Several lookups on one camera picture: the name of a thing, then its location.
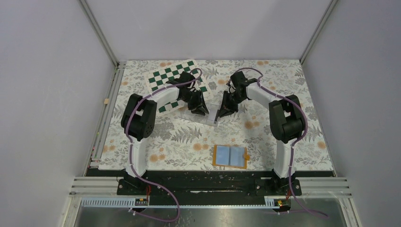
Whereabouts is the green white chessboard mat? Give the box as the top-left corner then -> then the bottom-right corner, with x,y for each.
145,59 -> 214,116

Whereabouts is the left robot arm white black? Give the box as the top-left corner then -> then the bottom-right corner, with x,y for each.
121,68 -> 209,194

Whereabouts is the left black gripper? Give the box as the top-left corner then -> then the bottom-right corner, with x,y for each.
180,89 -> 209,115

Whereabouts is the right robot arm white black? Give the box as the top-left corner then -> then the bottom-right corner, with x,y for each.
217,69 -> 308,195

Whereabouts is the clear plastic box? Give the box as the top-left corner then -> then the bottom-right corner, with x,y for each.
180,103 -> 219,127

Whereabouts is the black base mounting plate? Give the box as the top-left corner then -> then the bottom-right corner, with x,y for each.
117,171 -> 302,206

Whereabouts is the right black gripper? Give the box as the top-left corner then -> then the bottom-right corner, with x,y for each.
218,90 -> 246,118

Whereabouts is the slotted white cable duct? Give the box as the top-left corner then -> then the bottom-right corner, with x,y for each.
80,196 -> 284,210

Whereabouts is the floral tablecloth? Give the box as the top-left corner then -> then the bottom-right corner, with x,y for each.
98,60 -> 334,171

